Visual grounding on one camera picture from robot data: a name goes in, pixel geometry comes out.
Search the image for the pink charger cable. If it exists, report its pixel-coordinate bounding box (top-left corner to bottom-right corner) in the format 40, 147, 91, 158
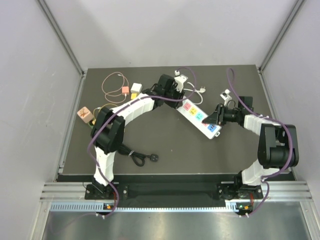
101, 72, 131, 103

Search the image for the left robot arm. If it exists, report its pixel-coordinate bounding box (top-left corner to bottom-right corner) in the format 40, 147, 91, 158
87, 74, 188, 199

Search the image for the white power strip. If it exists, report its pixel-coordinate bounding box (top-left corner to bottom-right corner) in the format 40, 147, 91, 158
176, 99, 222, 140

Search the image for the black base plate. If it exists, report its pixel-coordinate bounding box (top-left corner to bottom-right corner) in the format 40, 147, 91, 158
84, 174, 264, 214

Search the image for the yellow charger cable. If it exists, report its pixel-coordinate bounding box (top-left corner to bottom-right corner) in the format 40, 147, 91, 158
93, 103, 118, 116

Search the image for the yellow charger plug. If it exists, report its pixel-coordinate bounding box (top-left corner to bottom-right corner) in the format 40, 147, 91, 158
130, 93, 139, 100

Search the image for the pink giraffe cube charger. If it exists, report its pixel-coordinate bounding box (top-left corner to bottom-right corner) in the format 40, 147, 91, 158
77, 106, 94, 124

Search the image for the grey slotted cable duct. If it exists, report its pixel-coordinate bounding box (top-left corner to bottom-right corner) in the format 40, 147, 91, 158
50, 202, 250, 213

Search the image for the black power cord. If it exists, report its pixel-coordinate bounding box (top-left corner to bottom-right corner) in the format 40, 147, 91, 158
119, 146, 160, 168

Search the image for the pink charger plug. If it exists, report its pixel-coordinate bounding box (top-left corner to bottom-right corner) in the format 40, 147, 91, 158
121, 86, 130, 95

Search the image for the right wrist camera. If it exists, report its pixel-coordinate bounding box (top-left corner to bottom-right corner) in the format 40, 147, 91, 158
220, 89, 236, 107

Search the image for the white charger cable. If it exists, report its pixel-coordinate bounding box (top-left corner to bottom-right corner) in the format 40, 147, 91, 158
183, 81, 208, 105

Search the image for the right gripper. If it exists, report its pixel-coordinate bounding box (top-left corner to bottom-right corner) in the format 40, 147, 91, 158
203, 103, 242, 126

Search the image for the white charger plug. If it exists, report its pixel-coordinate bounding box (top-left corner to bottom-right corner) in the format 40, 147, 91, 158
130, 82, 143, 94

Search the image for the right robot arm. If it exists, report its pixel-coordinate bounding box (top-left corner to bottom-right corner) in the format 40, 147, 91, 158
202, 96, 299, 200

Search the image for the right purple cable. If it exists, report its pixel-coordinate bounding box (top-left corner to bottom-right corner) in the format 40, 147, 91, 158
226, 68, 295, 216

